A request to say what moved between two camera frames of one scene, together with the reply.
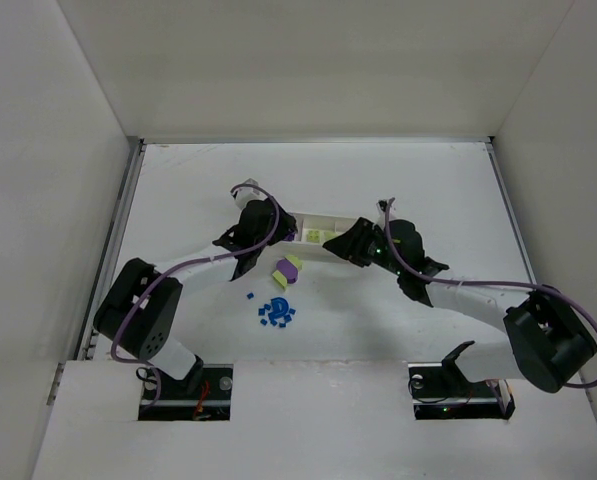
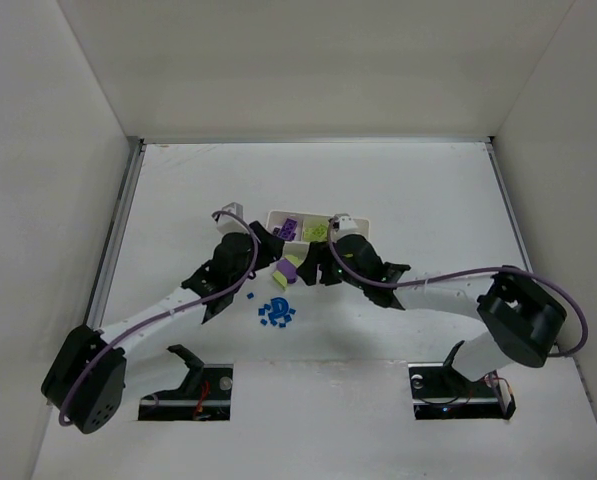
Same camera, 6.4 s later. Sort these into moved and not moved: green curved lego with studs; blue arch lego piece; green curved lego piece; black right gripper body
Moved: black right gripper body
Not moved: blue arch lego piece; green curved lego piece; green curved lego with studs
